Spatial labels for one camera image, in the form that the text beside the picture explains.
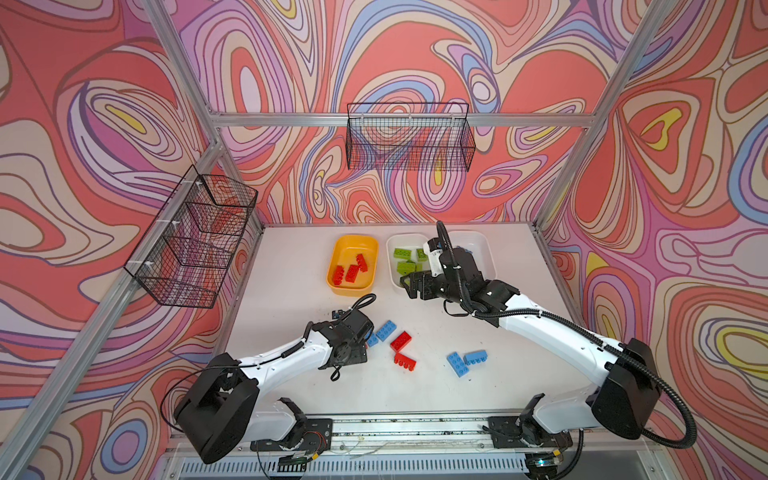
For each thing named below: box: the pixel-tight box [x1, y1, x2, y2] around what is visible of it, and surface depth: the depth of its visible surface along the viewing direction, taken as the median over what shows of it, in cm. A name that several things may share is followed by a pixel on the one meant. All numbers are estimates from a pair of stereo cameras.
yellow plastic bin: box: [326, 235, 379, 297], surface depth 110 cm
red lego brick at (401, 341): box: [390, 330, 412, 352], surface depth 89 cm
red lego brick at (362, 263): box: [356, 253, 368, 273], surface depth 109 cm
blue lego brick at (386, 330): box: [376, 320, 397, 342], surface depth 92 cm
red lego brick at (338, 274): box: [333, 265, 344, 285], surface depth 103 cm
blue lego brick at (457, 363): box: [446, 351, 470, 378], surface depth 85 cm
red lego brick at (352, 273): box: [345, 264, 359, 283], surface depth 107 cm
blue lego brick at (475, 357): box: [463, 350, 488, 365], surface depth 86 cm
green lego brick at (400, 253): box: [393, 248, 412, 260], surface depth 110 cm
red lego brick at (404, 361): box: [394, 352, 417, 371], surface depth 86 cm
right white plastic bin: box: [448, 230, 497, 280], surface depth 111 cm
